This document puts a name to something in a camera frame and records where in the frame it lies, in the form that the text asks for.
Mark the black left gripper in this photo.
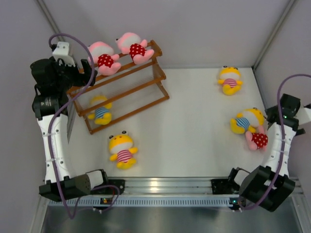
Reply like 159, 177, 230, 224
49, 56, 96, 92

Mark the pink plush red dotted dress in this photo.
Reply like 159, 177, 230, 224
115, 32, 155, 65

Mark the yellow plush pink stripes front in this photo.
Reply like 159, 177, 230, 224
108, 131, 138, 170

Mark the yellow plush pink striped shirt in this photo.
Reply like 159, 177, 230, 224
218, 66, 243, 96

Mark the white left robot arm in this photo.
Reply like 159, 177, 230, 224
30, 57, 110, 202

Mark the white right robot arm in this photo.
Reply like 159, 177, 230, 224
226, 94, 311, 212

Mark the yellow plush blue stripes shelf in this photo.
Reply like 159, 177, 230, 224
87, 95, 113, 125

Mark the brown wooden toy shelf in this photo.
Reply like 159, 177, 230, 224
74, 40, 170, 134

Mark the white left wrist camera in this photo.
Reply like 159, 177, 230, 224
52, 41, 76, 67

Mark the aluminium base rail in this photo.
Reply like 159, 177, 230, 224
47, 176, 304, 207

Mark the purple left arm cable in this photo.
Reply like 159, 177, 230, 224
47, 33, 123, 220

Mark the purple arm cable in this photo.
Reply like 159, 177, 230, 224
47, 33, 123, 220
237, 74, 311, 211

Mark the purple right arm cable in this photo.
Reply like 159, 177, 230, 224
237, 74, 311, 211

